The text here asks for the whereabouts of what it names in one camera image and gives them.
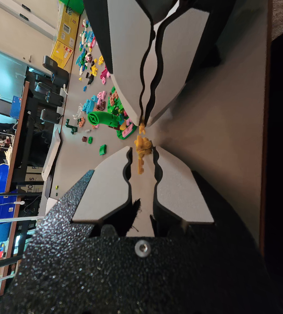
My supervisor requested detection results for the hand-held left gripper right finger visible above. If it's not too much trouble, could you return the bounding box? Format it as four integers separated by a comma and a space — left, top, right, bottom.
153, 146, 215, 224

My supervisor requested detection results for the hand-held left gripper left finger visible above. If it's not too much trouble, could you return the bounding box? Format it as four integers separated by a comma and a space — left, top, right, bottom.
71, 146, 133, 224

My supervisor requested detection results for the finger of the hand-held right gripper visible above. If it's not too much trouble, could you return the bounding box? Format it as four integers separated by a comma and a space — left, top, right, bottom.
145, 7, 224, 128
83, 0, 156, 127

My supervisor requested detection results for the yellow brick assembly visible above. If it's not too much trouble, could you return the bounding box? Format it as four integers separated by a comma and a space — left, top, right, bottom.
134, 135, 154, 175

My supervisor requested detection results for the green round brick model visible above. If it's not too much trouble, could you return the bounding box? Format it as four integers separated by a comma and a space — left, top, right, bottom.
88, 86, 142, 141

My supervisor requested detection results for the pile of mixed toy bricks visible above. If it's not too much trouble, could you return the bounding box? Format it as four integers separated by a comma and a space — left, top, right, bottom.
75, 18, 111, 85

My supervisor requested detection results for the yellow toy box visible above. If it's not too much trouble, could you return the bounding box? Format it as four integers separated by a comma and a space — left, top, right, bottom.
50, 5, 80, 69

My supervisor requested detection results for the blue brick cluster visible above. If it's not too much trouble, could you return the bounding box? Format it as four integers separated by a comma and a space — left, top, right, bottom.
83, 96, 99, 114

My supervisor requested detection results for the green plastic bin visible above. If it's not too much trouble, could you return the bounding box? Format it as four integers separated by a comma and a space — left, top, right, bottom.
58, 0, 85, 14

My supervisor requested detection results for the black power adapter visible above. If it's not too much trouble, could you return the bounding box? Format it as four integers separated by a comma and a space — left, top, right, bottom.
40, 109, 61, 124
34, 82, 64, 107
42, 55, 69, 85

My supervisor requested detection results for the dark green brick piece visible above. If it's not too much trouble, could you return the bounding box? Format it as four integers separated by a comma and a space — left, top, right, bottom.
65, 119, 78, 134

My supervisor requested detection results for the black-framed table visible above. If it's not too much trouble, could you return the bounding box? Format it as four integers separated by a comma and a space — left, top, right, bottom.
5, 66, 66, 194

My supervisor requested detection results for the blue plastic crate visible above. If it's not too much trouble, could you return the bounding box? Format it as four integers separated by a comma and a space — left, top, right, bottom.
0, 164, 18, 246

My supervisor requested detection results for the clear plastic box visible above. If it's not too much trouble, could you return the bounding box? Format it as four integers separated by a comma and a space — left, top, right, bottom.
0, 131, 15, 149

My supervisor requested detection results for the blue box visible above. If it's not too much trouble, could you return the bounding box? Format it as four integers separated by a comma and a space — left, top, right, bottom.
10, 95, 22, 118

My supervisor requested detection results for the black monitor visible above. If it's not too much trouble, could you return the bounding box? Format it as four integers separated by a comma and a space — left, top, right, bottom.
0, 97, 12, 118

